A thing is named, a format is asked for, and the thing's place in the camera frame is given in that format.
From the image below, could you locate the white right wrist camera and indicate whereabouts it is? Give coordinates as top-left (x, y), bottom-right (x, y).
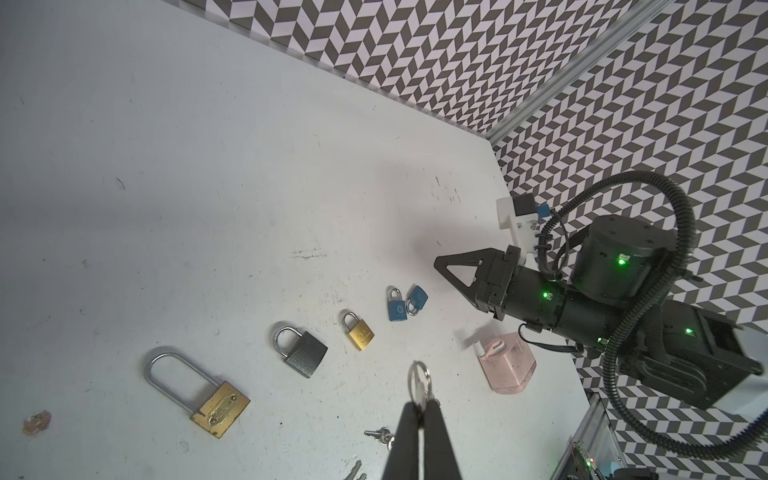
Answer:
top-left (496, 193), bottom-right (551, 266)

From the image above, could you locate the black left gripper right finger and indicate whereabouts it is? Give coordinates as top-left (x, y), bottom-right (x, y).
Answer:
top-left (423, 399), bottom-right (462, 480)

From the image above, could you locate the pink pencil sharpener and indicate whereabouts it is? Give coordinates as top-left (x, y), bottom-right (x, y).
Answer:
top-left (473, 333), bottom-right (537, 395)

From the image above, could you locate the small blue padlock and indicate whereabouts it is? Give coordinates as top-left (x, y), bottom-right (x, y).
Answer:
top-left (387, 286), bottom-right (408, 322)

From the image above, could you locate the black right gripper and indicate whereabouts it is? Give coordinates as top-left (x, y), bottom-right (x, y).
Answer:
top-left (433, 246), bottom-right (521, 321)

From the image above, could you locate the small brass padlock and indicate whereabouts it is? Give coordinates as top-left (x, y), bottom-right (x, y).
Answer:
top-left (341, 310), bottom-right (374, 351)

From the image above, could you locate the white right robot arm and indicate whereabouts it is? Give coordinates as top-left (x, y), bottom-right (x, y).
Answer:
top-left (434, 171), bottom-right (767, 460)

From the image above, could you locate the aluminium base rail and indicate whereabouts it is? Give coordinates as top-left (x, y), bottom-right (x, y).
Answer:
top-left (551, 393), bottom-right (627, 479)

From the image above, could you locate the black padlock with keys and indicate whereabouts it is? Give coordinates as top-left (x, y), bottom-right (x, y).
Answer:
top-left (273, 326), bottom-right (328, 378)

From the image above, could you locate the long shackle brass padlock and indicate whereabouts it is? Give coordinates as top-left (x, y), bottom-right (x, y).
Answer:
top-left (143, 348), bottom-right (251, 439)

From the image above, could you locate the aluminium right corner post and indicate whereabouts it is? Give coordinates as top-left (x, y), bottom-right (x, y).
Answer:
top-left (485, 0), bottom-right (672, 145)

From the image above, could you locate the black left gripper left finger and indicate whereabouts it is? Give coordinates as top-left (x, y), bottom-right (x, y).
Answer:
top-left (382, 402), bottom-right (420, 480)

